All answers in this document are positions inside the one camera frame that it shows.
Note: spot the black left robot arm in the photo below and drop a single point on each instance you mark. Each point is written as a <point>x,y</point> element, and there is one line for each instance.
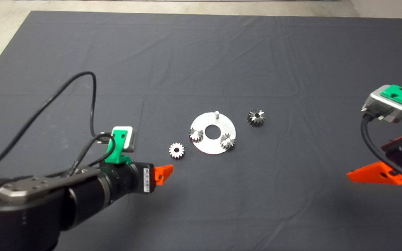
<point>30,209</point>

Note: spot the large steel gear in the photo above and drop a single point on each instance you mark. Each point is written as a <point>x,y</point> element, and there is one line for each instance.
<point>255,121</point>

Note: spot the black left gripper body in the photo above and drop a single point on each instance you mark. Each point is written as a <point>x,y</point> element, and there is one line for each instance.
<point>131,179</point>

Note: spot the dark grey table cloth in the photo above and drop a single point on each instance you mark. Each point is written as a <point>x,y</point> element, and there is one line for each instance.
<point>187,52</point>

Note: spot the small steel gear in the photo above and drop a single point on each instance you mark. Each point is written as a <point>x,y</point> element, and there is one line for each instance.
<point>195,136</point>
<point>227,142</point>

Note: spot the green left camera mount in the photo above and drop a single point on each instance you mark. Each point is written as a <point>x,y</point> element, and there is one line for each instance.
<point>117,153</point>

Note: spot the white gear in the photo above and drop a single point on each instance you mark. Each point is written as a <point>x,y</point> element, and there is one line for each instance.
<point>172,150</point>

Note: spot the round metal plate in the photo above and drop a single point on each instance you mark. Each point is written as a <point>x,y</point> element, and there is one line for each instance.
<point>208,148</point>

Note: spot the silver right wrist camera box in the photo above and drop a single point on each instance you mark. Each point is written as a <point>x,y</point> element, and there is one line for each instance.
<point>382,104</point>

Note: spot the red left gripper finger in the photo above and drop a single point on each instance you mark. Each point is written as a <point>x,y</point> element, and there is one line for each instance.
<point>162,172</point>

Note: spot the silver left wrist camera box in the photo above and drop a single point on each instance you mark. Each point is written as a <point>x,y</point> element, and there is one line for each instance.
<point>132,139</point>

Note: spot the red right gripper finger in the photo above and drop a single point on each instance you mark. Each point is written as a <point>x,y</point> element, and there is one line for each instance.
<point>393,143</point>
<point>375,174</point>

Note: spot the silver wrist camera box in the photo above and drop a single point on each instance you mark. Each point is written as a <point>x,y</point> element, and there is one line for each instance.
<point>132,139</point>
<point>382,104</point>

